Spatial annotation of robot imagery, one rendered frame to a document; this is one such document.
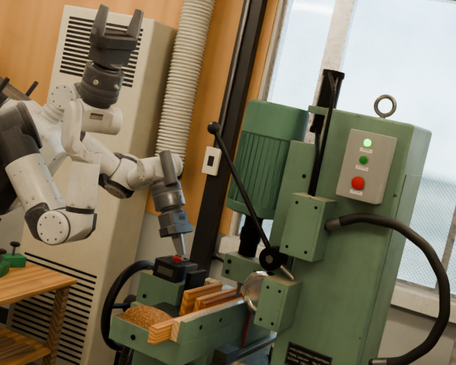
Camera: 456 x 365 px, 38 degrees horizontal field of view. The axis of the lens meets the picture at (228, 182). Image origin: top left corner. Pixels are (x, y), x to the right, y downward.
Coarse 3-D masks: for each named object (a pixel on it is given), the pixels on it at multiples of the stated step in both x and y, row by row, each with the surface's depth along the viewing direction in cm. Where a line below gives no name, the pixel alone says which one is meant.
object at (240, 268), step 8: (232, 256) 186; (240, 256) 186; (224, 264) 187; (232, 264) 186; (240, 264) 185; (248, 264) 183; (256, 264) 182; (224, 272) 187; (232, 272) 186; (240, 272) 185; (248, 272) 183; (240, 280) 185
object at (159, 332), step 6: (192, 312) 169; (174, 318) 162; (156, 324) 155; (162, 324) 156; (168, 324) 157; (150, 330) 153; (156, 330) 153; (162, 330) 155; (168, 330) 157; (150, 336) 153; (156, 336) 153; (162, 336) 155; (168, 336) 158; (150, 342) 153; (156, 342) 154
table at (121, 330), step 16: (224, 288) 214; (144, 304) 190; (160, 304) 183; (112, 320) 166; (112, 336) 166; (128, 336) 164; (144, 336) 162; (208, 336) 169; (224, 336) 177; (240, 336) 186; (144, 352) 162; (160, 352) 160; (176, 352) 157; (192, 352) 163; (208, 352) 171
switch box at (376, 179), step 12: (360, 132) 155; (348, 144) 156; (360, 144) 154; (372, 144) 153; (384, 144) 152; (348, 156) 156; (372, 156) 153; (384, 156) 152; (348, 168) 156; (372, 168) 153; (384, 168) 153; (348, 180) 156; (372, 180) 153; (384, 180) 155; (336, 192) 157; (348, 192) 156; (372, 192) 153
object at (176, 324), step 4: (236, 300) 185; (240, 300) 186; (224, 304) 179; (212, 308) 173; (216, 308) 174; (196, 312) 167; (200, 312) 168; (184, 316) 162; (188, 316) 162; (176, 320) 158; (180, 320) 158; (172, 324) 158; (176, 324) 157; (172, 328) 158; (176, 328) 157; (172, 332) 158; (176, 332) 157; (172, 336) 158; (176, 336) 157; (176, 340) 158
